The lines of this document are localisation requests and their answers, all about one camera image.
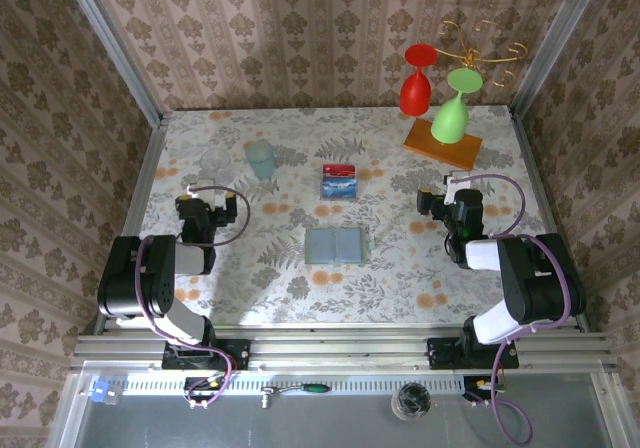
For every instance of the red plastic goblet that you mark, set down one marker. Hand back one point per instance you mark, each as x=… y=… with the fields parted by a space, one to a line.
x=415 y=95

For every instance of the aluminium front rail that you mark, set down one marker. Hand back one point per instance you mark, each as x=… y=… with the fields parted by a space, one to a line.
x=340 y=348

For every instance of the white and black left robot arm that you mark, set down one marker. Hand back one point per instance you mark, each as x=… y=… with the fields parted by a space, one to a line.
x=135 y=278

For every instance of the round clear glass jar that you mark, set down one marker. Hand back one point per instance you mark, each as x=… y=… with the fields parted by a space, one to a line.
x=411 y=400

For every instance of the clear plastic cup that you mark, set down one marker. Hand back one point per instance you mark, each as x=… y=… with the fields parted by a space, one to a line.
x=216 y=160

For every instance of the floral table cover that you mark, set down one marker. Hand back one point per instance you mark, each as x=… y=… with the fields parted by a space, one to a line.
x=280 y=298

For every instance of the small blue and clear plug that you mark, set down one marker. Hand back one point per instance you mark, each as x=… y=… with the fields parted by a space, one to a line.
x=100 y=390

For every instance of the red credit card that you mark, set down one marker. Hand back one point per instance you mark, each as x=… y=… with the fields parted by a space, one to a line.
x=340 y=170

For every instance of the green plastic goblet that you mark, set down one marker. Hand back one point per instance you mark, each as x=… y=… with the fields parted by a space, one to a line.
x=450 y=118

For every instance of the blue credit card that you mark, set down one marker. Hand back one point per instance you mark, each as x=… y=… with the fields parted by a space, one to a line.
x=340 y=190

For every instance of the orange wooden rack base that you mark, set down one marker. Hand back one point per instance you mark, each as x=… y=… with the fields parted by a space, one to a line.
x=460 y=155

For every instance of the aluminium frame post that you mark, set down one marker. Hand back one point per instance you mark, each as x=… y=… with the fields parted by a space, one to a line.
x=554 y=43
x=117 y=50

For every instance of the aluminium side rail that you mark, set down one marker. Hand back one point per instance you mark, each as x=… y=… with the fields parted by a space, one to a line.
x=541 y=193
x=148 y=168

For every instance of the green card holder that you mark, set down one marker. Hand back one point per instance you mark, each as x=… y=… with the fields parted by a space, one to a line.
x=350 y=245

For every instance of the red and blue packets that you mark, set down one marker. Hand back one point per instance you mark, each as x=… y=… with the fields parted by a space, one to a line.
x=321 y=195

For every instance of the frosted blue plastic cup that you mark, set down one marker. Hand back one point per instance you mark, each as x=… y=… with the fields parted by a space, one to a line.
x=260 y=165

